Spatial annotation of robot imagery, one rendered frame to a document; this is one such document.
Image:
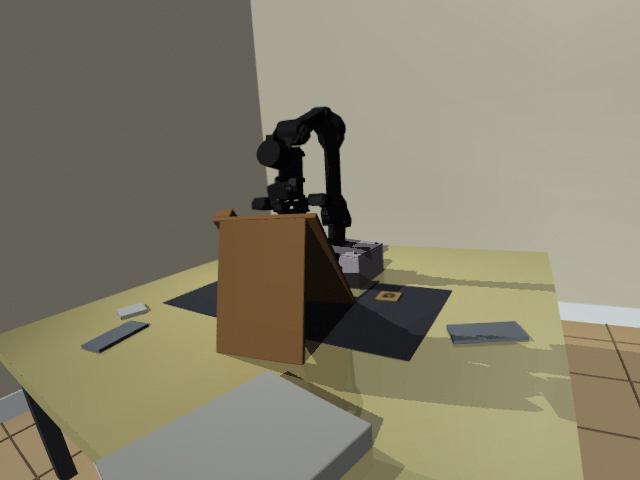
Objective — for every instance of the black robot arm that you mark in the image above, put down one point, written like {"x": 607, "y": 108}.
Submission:
{"x": 277, "y": 152}

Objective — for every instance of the tan letter tile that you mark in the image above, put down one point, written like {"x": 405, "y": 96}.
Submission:
{"x": 388, "y": 296}

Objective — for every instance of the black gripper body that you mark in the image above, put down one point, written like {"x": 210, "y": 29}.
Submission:
{"x": 318, "y": 199}

